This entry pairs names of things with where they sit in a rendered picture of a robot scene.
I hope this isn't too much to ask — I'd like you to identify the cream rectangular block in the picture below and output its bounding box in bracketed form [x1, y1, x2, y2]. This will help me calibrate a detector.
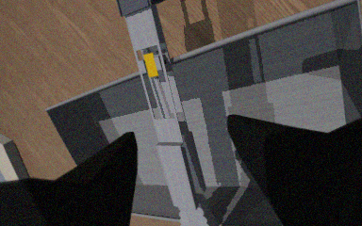
[0, 134, 29, 182]

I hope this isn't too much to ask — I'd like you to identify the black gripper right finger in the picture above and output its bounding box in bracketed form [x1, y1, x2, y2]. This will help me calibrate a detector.
[227, 114, 362, 226]

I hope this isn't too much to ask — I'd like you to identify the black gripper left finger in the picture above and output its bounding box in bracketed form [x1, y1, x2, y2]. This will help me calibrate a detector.
[0, 132, 138, 226]

